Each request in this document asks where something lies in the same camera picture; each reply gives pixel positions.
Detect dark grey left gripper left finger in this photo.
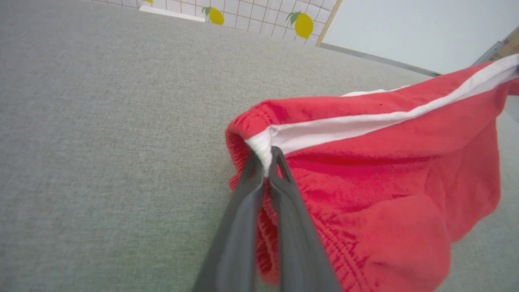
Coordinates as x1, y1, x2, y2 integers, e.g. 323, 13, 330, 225
192, 150, 266, 292

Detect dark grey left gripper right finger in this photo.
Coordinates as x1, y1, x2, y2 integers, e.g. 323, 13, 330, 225
268, 146, 343, 292

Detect red shorts with white stripes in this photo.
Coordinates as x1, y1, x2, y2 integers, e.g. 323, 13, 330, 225
225, 54, 519, 292

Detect grey fabric sofa cushion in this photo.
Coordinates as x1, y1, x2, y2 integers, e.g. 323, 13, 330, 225
0, 0, 519, 292

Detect lemon print partition screen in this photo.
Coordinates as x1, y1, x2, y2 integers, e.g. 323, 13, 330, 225
91, 0, 343, 47

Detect white box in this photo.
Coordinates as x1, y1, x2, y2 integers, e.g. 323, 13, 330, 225
139, 4, 206, 23

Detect brown cardboard box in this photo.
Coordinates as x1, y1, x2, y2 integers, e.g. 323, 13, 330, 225
472, 26, 519, 66

